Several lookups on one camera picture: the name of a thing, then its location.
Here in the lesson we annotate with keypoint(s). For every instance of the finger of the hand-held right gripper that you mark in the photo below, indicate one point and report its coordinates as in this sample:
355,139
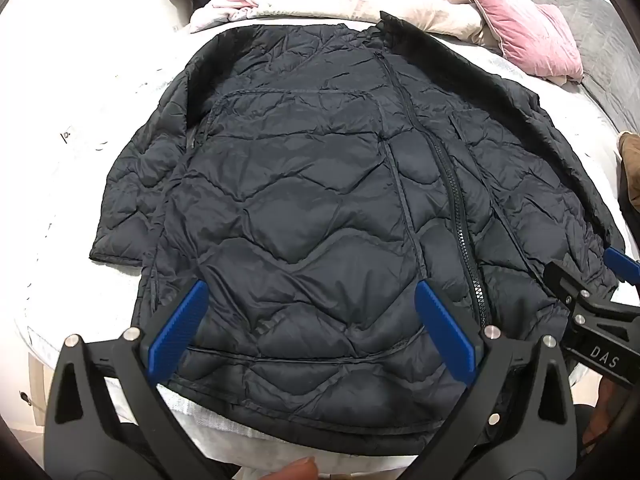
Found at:
621,264
567,282

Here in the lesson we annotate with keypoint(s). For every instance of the pink pillow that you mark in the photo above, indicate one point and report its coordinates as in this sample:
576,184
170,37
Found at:
530,35

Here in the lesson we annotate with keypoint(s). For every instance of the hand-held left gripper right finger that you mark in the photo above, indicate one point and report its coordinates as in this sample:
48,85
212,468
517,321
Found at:
445,332

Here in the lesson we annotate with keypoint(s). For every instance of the dark navy quilted jacket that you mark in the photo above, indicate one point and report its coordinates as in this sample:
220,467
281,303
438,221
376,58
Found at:
320,210

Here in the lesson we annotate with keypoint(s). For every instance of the white checked blanket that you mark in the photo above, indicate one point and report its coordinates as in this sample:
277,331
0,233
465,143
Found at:
75,195

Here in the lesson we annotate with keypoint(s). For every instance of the person's left hand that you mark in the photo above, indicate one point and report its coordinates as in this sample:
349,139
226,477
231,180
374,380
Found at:
295,469

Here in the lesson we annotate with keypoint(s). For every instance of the brown cushion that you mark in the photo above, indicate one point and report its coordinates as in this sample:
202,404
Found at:
631,152

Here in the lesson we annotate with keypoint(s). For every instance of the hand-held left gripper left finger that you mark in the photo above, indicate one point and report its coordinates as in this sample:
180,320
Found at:
175,332

